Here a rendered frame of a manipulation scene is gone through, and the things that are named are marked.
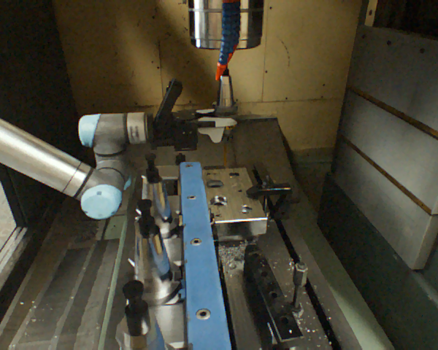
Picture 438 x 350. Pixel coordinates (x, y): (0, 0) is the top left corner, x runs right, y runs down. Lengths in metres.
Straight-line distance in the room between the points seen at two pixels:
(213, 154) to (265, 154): 0.27
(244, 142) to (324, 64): 0.60
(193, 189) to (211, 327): 0.26
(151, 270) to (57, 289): 0.82
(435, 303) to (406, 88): 0.51
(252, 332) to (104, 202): 0.40
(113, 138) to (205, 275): 0.50
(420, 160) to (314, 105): 1.20
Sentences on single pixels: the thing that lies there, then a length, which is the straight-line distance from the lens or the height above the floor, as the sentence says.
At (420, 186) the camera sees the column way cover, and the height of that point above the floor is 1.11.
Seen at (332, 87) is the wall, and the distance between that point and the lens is 2.05.
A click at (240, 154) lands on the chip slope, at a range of 1.77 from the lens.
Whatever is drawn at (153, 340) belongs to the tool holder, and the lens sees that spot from 0.29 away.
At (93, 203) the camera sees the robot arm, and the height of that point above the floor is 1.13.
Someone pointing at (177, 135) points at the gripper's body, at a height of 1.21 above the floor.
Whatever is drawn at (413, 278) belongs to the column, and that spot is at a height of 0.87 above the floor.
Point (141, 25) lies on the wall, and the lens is 1.81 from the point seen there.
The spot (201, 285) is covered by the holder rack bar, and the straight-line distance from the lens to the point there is 0.39.
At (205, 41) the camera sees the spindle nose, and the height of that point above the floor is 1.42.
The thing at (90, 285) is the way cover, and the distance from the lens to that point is 1.13.
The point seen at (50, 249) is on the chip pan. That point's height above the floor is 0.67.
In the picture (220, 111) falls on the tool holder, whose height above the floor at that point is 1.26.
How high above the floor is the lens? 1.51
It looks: 29 degrees down
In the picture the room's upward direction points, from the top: straight up
